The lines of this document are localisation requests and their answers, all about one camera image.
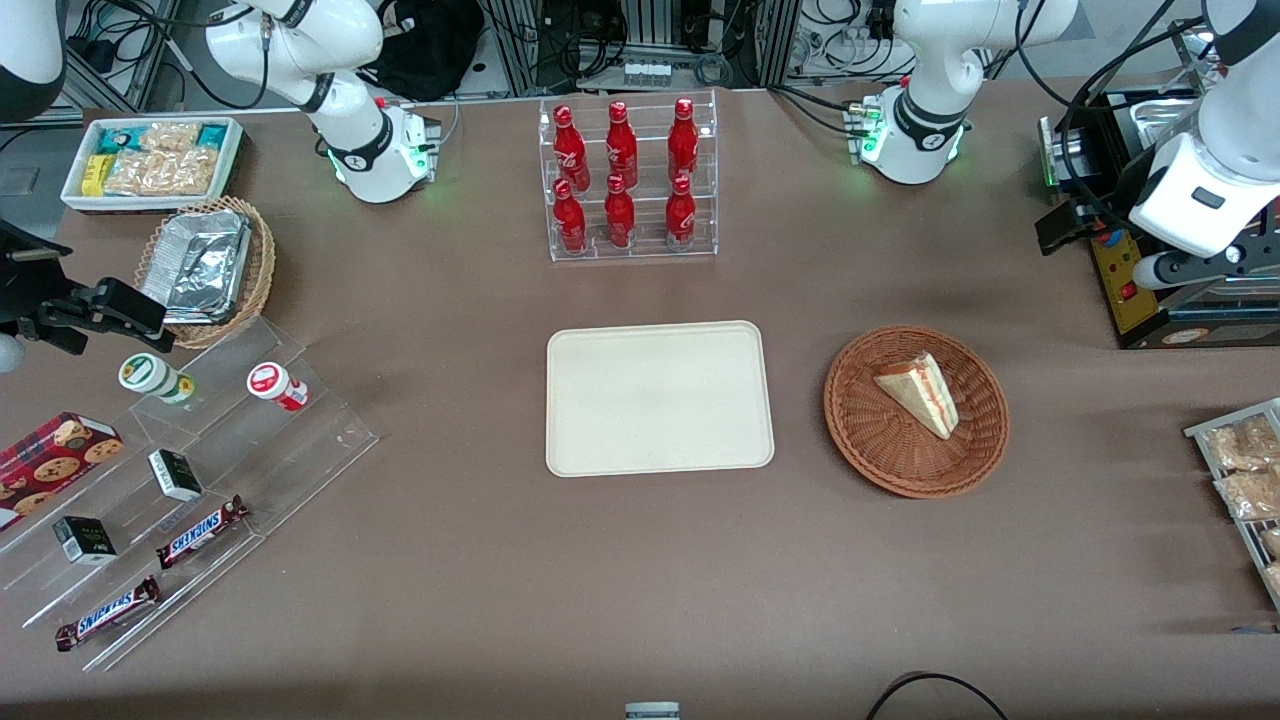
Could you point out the small black box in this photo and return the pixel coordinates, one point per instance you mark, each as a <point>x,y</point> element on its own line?
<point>85,540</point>
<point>175,475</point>

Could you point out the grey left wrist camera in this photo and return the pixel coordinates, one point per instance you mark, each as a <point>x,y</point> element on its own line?
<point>1155,271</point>

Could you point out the silver foil container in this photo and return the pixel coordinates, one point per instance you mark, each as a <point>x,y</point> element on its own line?
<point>195,265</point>

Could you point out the snickers chocolate bar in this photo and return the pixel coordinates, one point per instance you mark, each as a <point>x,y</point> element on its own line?
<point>105,613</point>
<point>200,532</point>

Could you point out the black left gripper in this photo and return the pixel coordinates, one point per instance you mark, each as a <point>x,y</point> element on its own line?
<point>1113,196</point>

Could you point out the red cookie box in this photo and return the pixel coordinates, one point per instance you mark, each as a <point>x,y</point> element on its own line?
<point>50,465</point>

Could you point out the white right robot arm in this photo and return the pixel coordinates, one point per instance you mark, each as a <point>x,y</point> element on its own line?
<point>355,150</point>

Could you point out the white power strip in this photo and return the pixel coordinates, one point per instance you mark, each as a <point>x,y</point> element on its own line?
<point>647,73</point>

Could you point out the red lid white cup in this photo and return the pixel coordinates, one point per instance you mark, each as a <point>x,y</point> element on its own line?
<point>272,385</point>

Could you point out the clear acrylic bottle rack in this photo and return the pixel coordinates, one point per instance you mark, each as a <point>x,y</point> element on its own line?
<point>645,245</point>

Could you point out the clear acrylic stepped shelf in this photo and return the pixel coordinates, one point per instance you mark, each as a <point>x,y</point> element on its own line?
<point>300,450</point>

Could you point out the red cola bottle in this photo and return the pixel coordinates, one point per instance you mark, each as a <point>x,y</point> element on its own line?
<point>680,215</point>
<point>621,145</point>
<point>619,215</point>
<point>570,222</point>
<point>570,145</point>
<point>683,140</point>

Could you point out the cream plastic tray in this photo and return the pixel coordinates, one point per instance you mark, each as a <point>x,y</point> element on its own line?
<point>660,400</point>

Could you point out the brown round wicker basket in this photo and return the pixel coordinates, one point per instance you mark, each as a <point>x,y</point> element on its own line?
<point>880,440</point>

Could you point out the aluminium equipment rack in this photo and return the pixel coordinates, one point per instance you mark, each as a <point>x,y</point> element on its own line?
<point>520,40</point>

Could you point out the light oval wicker basket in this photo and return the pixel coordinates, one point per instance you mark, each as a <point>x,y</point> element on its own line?
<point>258,270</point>

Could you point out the food warmer display case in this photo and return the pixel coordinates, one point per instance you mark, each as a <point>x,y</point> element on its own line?
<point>1130,300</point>

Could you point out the clear rice cracker bag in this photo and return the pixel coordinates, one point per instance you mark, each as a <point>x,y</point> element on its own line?
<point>170,135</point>
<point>1245,445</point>
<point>1272,543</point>
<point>1250,495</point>
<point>160,173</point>

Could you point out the green lid white cup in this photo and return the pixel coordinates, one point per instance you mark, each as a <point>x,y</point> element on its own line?
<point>148,375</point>

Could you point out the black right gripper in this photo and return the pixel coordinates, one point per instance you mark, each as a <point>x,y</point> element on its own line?
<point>22,283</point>

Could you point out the black bag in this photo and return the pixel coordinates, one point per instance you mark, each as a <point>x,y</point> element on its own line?
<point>420,60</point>

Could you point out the teal snack packet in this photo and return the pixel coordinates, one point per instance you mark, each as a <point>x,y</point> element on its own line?
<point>113,140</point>
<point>213,135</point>

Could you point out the triangle sandwich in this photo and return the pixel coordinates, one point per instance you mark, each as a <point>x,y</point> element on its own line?
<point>925,395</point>

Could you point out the white rectangular snack bin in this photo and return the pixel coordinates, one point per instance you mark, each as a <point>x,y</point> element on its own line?
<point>75,200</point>

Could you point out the small grey device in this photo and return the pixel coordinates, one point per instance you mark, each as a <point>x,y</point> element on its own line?
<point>652,711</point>

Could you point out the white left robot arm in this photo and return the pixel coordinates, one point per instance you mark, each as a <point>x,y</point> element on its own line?
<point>920,115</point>

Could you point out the yellow snack packet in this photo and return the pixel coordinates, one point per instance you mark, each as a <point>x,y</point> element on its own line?
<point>94,175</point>

